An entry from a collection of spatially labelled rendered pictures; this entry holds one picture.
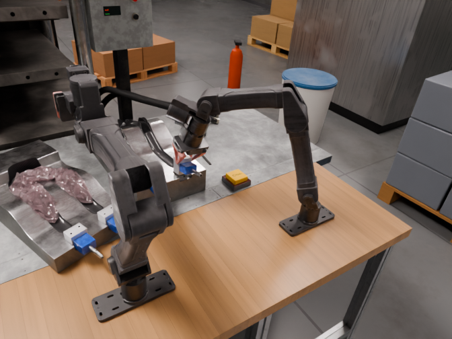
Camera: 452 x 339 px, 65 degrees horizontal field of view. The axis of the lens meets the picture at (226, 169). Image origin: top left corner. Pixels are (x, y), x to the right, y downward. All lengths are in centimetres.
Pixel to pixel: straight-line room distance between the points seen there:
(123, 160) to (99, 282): 46
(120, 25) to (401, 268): 204
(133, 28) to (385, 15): 247
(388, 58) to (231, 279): 303
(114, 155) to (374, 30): 334
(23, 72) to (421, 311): 223
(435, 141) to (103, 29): 203
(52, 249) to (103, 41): 111
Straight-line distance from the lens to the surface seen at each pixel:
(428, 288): 241
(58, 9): 174
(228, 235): 114
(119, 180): 61
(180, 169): 119
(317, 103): 318
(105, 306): 97
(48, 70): 178
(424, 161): 267
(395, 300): 225
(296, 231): 118
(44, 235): 112
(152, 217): 64
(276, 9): 669
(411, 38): 362
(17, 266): 114
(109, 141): 73
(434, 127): 260
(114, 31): 189
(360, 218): 133
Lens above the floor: 158
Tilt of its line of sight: 33 degrees down
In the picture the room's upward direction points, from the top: 5 degrees clockwise
